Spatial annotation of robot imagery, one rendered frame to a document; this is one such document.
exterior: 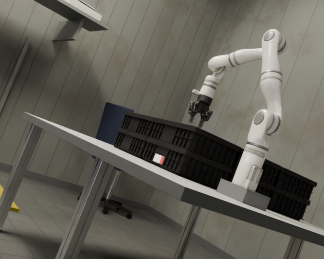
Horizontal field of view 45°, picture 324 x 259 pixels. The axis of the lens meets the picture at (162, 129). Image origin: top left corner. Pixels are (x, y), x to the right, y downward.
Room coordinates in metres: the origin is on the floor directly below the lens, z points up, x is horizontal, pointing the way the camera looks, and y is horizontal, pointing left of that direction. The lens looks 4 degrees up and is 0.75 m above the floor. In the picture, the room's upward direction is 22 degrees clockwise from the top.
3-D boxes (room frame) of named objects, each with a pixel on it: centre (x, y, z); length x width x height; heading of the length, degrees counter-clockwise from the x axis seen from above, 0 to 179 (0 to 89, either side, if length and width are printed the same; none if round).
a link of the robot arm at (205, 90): (2.00, -0.14, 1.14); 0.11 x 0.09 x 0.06; 31
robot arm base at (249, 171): (1.62, -0.39, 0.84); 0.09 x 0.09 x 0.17; 39
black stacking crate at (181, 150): (1.98, -0.16, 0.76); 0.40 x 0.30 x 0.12; 29
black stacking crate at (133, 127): (2.33, 0.03, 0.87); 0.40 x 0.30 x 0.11; 29
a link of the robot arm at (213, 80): (1.99, -0.15, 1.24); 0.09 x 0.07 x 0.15; 134
